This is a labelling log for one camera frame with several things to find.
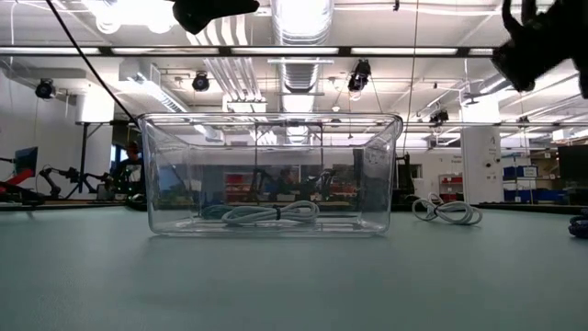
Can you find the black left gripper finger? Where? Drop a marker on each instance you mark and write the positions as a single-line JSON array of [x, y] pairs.
[[206, 14]]

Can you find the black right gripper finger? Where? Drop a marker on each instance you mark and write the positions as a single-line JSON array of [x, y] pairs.
[[585, 73], [521, 66]]

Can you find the black background robot arm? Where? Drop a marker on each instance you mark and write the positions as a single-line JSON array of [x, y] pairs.
[[69, 174]]

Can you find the black round spotlight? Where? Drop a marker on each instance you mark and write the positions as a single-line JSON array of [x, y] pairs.
[[439, 117], [45, 89], [200, 83]]

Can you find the black computer monitor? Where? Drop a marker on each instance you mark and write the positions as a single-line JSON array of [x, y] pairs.
[[574, 165]]

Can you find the blue storage bins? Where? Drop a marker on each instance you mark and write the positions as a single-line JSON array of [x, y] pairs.
[[519, 195]]

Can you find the shelf with red bins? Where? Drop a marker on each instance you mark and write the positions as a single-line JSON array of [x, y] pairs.
[[452, 180]]

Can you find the black upright stand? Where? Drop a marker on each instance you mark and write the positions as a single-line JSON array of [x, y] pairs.
[[403, 184]]

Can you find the person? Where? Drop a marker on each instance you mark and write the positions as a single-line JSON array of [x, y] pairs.
[[131, 172]]

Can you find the clear plastic bin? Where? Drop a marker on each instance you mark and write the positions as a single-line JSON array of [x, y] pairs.
[[174, 220]]

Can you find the blue-lit computer monitor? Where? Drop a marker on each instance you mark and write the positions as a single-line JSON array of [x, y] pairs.
[[26, 161]]

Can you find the red angled bar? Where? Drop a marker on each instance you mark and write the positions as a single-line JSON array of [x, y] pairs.
[[18, 178]]

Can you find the silver air duct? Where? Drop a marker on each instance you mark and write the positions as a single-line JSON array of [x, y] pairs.
[[301, 78]]

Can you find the black frame beam with lights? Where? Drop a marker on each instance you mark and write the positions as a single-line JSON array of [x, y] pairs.
[[342, 51]]

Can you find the black table frame rail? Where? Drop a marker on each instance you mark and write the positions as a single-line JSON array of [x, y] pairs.
[[528, 208]]

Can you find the black hanging camera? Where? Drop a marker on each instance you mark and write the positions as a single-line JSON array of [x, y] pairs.
[[360, 73]]

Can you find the black stand post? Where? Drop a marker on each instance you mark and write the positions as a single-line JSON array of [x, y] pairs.
[[83, 156]]

